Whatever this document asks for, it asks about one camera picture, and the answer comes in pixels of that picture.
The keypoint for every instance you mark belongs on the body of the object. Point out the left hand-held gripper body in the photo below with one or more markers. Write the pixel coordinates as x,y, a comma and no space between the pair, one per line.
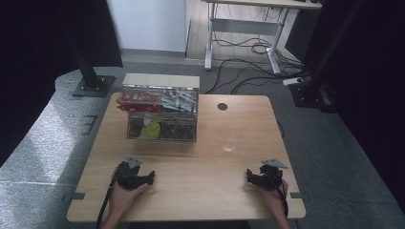
129,178

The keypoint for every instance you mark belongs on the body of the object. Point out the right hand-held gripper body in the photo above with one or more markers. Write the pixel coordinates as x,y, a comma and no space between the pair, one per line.
272,178

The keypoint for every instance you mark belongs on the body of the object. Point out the person's right hand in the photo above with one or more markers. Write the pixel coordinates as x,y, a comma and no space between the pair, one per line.
275,198

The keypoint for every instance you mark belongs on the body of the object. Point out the person's left hand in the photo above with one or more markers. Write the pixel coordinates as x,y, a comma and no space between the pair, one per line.
122,198

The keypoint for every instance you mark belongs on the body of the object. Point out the clear drinking glass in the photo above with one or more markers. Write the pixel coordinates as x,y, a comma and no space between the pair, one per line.
229,141

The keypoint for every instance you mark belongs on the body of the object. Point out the yellow-green round capsule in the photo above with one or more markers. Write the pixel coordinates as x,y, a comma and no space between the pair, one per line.
151,131

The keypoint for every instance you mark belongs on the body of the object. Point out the pile of dark brown packets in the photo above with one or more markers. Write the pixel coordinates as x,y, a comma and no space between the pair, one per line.
177,131

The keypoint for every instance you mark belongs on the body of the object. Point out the clear acrylic organizer box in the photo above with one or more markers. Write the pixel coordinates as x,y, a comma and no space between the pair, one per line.
162,105

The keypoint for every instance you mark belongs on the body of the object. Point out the pile of red packets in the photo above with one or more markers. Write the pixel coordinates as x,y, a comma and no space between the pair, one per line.
138,101

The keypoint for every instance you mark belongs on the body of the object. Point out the black table grommet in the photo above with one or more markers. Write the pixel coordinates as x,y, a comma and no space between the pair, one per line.
222,106

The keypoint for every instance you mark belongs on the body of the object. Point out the pile of silver packets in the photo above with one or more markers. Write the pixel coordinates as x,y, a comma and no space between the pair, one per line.
178,101

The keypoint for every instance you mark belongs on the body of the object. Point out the white power strip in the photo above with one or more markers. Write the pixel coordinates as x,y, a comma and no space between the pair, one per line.
293,81

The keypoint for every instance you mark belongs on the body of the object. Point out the black metal stand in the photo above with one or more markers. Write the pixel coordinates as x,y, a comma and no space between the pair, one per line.
90,81
313,86

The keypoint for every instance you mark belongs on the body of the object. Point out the black curtain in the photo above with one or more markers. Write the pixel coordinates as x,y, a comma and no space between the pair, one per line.
375,79
38,47

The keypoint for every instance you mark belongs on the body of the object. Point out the white partition panel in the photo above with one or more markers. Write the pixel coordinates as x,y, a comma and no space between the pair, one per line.
149,24

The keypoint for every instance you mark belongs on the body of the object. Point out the white frame desk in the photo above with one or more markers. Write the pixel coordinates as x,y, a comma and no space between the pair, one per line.
242,27

